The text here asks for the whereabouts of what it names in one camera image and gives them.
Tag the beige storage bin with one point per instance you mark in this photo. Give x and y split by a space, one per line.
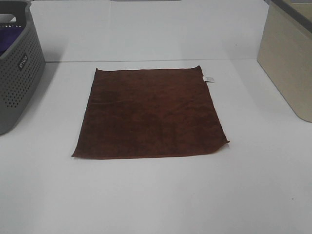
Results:
285 53

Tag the brown towel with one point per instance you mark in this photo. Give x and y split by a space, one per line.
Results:
148 114

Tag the white towel care label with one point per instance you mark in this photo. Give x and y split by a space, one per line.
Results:
208 79

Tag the purple cloth in basket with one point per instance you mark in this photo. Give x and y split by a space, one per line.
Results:
10 35

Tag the grey perforated laundry basket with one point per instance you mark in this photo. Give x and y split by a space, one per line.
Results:
21 64

